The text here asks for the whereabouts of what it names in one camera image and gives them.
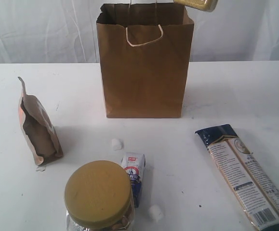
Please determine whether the large brown paper bag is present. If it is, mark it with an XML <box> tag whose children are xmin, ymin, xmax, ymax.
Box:
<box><xmin>96</xmin><ymin>2</ymin><xmax>194</xmax><ymax>118</ymax></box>

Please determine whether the clear jar with yellow lid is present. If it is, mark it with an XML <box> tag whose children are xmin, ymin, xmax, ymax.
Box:
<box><xmin>64</xmin><ymin>160</ymin><xmax>135</xmax><ymax>231</ymax></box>

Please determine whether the white marshmallow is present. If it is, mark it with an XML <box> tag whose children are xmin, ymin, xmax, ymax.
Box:
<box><xmin>148</xmin><ymin>205</ymin><xmax>164</xmax><ymax>222</ymax></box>
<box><xmin>111</xmin><ymin>138</ymin><xmax>123</xmax><ymax>151</ymax></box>

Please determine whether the yellow millet bottle white cap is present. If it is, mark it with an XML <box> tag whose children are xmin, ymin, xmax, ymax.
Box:
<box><xmin>173</xmin><ymin>0</ymin><xmax>218</xmax><ymax>12</ymax></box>

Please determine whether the blue white milk carton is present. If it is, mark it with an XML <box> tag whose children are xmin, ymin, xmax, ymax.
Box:
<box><xmin>121</xmin><ymin>153</ymin><xmax>146</xmax><ymax>208</ymax></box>

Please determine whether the white marshmallow upper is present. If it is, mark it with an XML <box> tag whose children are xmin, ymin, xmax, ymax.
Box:
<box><xmin>111</xmin><ymin>138</ymin><xmax>123</xmax><ymax>151</ymax></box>

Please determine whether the open brown kraft pouch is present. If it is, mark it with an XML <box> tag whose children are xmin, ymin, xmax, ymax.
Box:
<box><xmin>18</xmin><ymin>77</ymin><xmax>64</xmax><ymax>166</ymax></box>

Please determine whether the white marshmallow lower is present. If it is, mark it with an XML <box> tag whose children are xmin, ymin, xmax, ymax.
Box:
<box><xmin>148</xmin><ymin>205</ymin><xmax>164</xmax><ymax>222</ymax></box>

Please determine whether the torn paper scrap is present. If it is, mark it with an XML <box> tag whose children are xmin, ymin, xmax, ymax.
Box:
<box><xmin>36</xmin><ymin>165</ymin><xmax>47</xmax><ymax>172</ymax></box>

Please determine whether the long noodle package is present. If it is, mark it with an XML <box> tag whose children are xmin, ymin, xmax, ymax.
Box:
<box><xmin>195</xmin><ymin>124</ymin><xmax>279</xmax><ymax>231</ymax></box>

